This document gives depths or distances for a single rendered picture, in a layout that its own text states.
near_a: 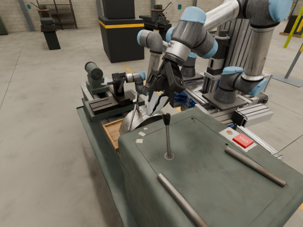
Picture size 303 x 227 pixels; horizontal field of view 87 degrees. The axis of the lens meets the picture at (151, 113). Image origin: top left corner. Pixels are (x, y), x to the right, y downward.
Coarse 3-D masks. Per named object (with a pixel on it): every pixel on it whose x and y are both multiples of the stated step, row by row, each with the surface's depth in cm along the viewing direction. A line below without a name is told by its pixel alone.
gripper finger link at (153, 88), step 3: (153, 81) 51; (153, 84) 51; (150, 87) 52; (153, 87) 51; (156, 87) 52; (150, 90) 51; (153, 90) 52; (156, 90) 52; (150, 93) 52; (150, 96) 52; (150, 99) 53
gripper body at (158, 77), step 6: (168, 54) 50; (168, 60) 53; (174, 60) 50; (180, 60) 50; (162, 66) 55; (180, 66) 55; (156, 72) 53; (162, 72) 54; (156, 78) 52; (162, 78) 51; (150, 84) 55; (156, 84) 51; (162, 84) 52; (168, 84) 53; (162, 90) 53; (168, 90) 53
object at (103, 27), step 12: (108, 0) 472; (120, 0) 482; (132, 0) 493; (108, 12) 488; (120, 12) 499; (132, 12) 511; (108, 24) 471; (120, 24) 482; (132, 24) 493; (108, 36) 488; (120, 36) 501; (132, 36) 513; (108, 48) 517; (120, 48) 520; (132, 48) 533; (120, 60) 541; (132, 60) 557
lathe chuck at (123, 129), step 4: (140, 108) 92; (144, 108) 92; (132, 112) 91; (144, 112) 88; (128, 116) 90; (136, 116) 88; (140, 116) 87; (124, 120) 91; (128, 120) 89; (136, 120) 86; (124, 124) 90; (128, 124) 88; (132, 124) 86; (120, 128) 93; (124, 128) 89; (120, 132) 93; (124, 132) 89
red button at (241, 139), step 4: (236, 136) 68; (240, 136) 68; (244, 136) 68; (236, 140) 67; (240, 140) 67; (244, 140) 67; (248, 140) 67; (240, 144) 66; (244, 144) 65; (248, 144) 65; (244, 148) 64
